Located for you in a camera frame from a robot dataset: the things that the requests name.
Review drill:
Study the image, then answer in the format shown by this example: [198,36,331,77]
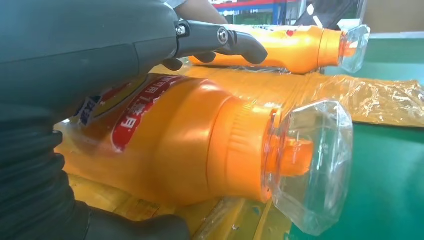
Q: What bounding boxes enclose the person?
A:
[165,0,230,27]

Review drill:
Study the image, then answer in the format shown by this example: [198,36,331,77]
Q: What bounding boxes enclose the blue red shelving rack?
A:
[211,0,302,27]

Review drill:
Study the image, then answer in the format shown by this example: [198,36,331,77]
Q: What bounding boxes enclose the orange detergent bottle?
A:
[54,73,355,238]
[188,24,372,76]

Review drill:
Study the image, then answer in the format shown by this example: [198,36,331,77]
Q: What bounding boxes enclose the brown cardboard box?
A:
[362,0,424,34]

